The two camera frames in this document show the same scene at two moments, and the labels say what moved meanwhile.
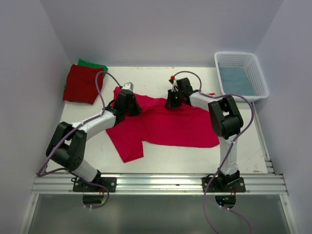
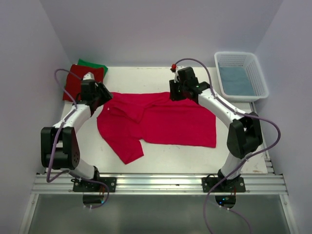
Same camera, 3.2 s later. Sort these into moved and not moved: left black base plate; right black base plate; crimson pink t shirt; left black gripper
Moved: left black gripper
Not moved: right black base plate; crimson pink t shirt; left black base plate
